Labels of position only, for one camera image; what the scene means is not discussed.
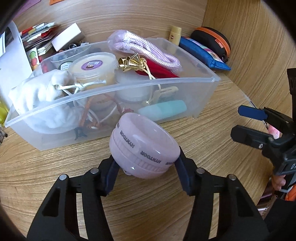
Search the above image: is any teal plastic tube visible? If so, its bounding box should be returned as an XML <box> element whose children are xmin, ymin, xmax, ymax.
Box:
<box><xmin>137</xmin><ymin>100</ymin><xmax>187</xmax><ymax>121</ymax></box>

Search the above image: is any white cloth drawstring bag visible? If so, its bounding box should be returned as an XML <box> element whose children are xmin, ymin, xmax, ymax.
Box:
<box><xmin>5</xmin><ymin>70</ymin><xmax>99</xmax><ymax>134</ymax></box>

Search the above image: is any white round plastic jar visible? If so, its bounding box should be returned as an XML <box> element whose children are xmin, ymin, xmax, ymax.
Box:
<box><xmin>115</xmin><ymin>69</ymin><xmax>153</xmax><ymax>102</ymax></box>

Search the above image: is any beige tub purple label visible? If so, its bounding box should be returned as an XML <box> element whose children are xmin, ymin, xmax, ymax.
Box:
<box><xmin>68</xmin><ymin>52</ymin><xmax>118</xmax><ymax>90</ymax></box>

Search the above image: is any dark green glass bottle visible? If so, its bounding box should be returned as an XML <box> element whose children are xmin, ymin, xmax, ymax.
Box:
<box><xmin>59</xmin><ymin>62</ymin><xmax>72</xmax><ymax>70</ymax></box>

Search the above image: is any person right hand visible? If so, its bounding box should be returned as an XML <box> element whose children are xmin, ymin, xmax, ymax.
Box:
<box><xmin>271</xmin><ymin>175</ymin><xmax>286</xmax><ymax>191</ymax></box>

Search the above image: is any blue fabric pouch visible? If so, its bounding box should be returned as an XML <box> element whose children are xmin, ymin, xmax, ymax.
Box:
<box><xmin>179</xmin><ymin>37</ymin><xmax>231</xmax><ymax>71</ymax></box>

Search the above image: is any black orange zip case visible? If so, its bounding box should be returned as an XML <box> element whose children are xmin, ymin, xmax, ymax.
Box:
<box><xmin>190</xmin><ymin>26</ymin><xmax>231</xmax><ymax>63</ymax></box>

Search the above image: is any small yellow lotion bottle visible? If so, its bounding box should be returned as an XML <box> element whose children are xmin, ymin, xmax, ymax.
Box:
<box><xmin>169</xmin><ymin>26</ymin><xmax>182</xmax><ymax>46</ymax></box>

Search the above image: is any yellow green spray bottle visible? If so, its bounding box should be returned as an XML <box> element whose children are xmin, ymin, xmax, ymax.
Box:
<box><xmin>0</xmin><ymin>101</ymin><xmax>9</xmax><ymax>126</ymax></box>

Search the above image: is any clear plastic storage bin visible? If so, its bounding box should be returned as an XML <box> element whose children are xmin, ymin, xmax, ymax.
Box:
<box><xmin>10</xmin><ymin>38</ymin><xmax>220</xmax><ymax>151</ymax></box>

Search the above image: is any white folded paper stand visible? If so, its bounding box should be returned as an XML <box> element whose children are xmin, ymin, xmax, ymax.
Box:
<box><xmin>1</xmin><ymin>22</ymin><xmax>32</xmax><ymax>108</ymax></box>

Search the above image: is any bowl of marbles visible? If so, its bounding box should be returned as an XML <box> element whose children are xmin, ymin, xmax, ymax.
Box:
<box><xmin>50</xmin><ymin>45</ymin><xmax>90</xmax><ymax>69</ymax></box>

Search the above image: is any fruit pattern sticker strip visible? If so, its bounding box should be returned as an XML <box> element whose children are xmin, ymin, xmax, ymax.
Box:
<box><xmin>26</xmin><ymin>47</ymin><xmax>40</xmax><ymax>71</ymax></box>

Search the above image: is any stack of books and pens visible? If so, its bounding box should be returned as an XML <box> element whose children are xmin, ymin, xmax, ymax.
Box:
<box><xmin>20</xmin><ymin>22</ymin><xmax>60</xmax><ymax>55</ymax></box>

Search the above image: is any white small box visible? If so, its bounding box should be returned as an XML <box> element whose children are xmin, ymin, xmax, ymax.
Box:
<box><xmin>51</xmin><ymin>23</ymin><xmax>84</xmax><ymax>52</ymax></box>

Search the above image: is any pink paper note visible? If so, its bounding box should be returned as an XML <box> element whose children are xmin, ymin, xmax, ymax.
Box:
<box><xmin>15</xmin><ymin>0</ymin><xmax>41</xmax><ymax>18</ymax></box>

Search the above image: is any orange paper note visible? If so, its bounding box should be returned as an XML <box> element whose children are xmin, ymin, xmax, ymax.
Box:
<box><xmin>49</xmin><ymin>0</ymin><xmax>63</xmax><ymax>5</ymax></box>

